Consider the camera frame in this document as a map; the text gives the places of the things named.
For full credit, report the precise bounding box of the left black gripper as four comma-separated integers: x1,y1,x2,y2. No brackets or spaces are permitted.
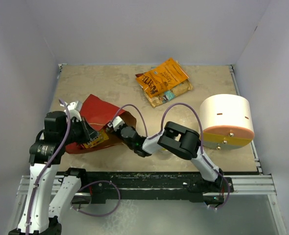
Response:
60,116,99,145

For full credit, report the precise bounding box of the orange snack packet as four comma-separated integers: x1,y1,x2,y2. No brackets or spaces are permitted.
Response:
136,58,189,98

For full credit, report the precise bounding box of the purple cable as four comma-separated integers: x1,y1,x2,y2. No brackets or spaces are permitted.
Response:
111,102,231,211
25,98,122,235

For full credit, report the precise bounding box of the yellow candy packet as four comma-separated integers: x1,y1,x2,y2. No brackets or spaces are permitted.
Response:
80,129,109,149

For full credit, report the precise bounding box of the yellow kettle chips bag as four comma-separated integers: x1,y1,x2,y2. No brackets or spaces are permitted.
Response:
144,80,193,108

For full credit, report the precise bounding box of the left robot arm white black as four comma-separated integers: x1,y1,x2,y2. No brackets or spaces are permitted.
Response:
9,110,97,235

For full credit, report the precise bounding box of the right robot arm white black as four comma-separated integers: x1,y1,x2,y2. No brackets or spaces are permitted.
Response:
113,121,223,191

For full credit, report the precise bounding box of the clear tape roll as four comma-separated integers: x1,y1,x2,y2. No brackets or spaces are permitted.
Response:
158,148,173,160

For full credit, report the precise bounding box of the red brown paper bag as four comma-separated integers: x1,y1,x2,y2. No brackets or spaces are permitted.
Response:
66,94,123,154

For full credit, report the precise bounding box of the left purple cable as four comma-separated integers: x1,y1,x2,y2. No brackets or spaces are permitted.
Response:
25,98,122,235

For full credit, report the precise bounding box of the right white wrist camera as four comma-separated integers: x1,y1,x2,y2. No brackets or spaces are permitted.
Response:
107,116,125,131

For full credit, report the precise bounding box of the large white paper roll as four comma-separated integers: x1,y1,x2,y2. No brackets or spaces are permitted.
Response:
199,94,255,150

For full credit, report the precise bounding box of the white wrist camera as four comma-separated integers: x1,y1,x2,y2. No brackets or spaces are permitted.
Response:
59,100,83,122
107,116,125,131

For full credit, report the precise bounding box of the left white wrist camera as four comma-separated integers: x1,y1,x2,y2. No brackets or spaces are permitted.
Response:
59,100,83,122

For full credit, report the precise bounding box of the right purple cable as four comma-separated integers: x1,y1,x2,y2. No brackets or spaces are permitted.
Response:
111,102,231,211

